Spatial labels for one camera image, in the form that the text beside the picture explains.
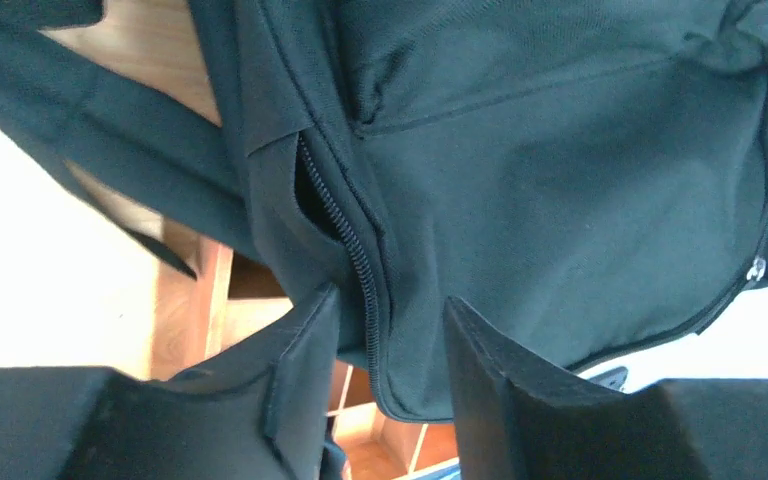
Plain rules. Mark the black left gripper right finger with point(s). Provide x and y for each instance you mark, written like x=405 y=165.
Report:
x=519 y=416

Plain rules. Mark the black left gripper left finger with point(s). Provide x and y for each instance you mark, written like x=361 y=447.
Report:
x=255 y=411

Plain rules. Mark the black fabric backpack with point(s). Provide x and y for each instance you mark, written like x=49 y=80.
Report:
x=591 y=176

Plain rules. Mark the wooden compartment organizer tray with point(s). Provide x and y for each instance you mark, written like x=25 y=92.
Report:
x=232 y=298

